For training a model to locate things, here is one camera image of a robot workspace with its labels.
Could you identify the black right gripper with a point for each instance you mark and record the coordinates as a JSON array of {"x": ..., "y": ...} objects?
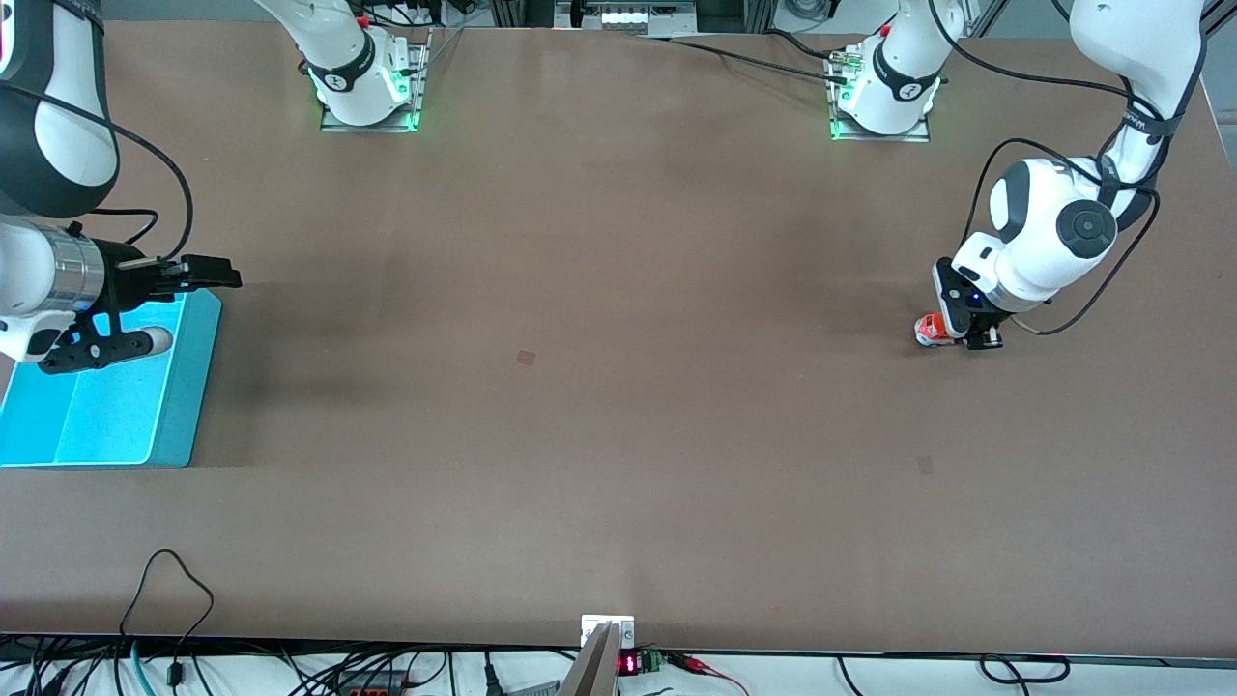
[{"x": 124, "y": 272}]

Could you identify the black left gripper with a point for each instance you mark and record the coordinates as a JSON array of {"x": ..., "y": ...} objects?
[{"x": 986, "y": 339}]

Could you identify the orange toy bus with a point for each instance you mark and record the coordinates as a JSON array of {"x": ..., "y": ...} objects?
[{"x": 933, "y": 331}]

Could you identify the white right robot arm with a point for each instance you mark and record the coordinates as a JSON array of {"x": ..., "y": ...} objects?
[{"x": 58, "y": 145}]

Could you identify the blue plastic box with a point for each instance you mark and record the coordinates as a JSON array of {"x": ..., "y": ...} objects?
[{"x": 116, "y": 416}]

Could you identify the red clip lead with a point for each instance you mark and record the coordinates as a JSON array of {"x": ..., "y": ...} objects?
[{"x": 701, "y": 666}]

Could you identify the orange power connector block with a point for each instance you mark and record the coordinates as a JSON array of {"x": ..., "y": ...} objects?
[{"x": 372, "y": 684}]

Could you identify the bright lit background device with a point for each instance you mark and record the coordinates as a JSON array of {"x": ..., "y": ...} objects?
[{"x": 646, "y": 16}]

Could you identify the red digit display module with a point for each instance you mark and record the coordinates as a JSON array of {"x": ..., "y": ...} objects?
[{"x": 633, "y": 663}]

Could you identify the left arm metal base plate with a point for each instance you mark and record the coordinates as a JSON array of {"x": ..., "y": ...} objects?
[{"x": 918, "y": 136}]

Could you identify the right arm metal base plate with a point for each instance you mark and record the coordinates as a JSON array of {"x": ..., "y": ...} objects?
[{"x": 372, "y": 127}]

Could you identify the white camera bracket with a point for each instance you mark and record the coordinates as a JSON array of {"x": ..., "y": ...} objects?
[{"x": 607, "y": 621}]

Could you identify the grey metal camera bar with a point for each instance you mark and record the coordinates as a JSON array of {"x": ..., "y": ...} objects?
[{"x": 591, "y": 672}]

